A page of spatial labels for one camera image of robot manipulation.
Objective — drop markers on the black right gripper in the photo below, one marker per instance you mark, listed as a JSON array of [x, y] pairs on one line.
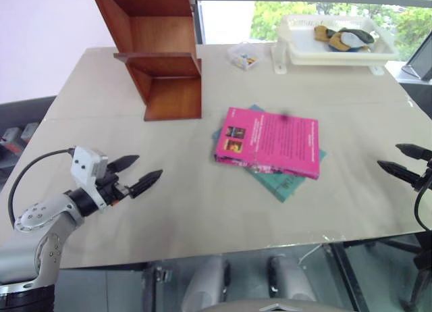
[[426, 177]]

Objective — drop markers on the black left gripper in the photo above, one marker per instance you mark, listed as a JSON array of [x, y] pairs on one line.
[[111, 187]]

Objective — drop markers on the brown wooden bookshelf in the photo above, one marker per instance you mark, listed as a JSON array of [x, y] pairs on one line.
[[158, 55]]

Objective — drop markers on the teal book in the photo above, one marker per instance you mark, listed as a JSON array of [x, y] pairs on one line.
[[287, 185]]

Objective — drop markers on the pink book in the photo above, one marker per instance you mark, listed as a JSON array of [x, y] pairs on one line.
[[270, 141]]

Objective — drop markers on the grey robot torso top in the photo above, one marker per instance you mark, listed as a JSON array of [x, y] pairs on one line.
[[276, 306]]

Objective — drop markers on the dark tablet on stand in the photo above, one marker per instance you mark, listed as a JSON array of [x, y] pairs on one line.
[[422, 63]]

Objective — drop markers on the black tripod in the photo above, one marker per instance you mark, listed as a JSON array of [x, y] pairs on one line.
[[418, 275]]

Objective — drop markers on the red and grey tool box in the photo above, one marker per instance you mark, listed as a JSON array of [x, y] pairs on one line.
[[18, 136]]

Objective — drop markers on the white plastic basket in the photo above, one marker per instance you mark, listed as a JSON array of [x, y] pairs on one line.
[[334, 47]]

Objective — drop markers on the yellow and green cloth bundle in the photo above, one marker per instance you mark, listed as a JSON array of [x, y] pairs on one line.
[[344, 38]]

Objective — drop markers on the small clear plastic box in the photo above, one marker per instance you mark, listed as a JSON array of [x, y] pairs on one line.
[[245, 56]]

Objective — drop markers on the white plastic tray stand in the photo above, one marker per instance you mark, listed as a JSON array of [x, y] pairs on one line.
[[280, 60]]

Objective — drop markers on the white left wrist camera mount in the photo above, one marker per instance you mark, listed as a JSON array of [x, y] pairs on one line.
[[88, 167]]

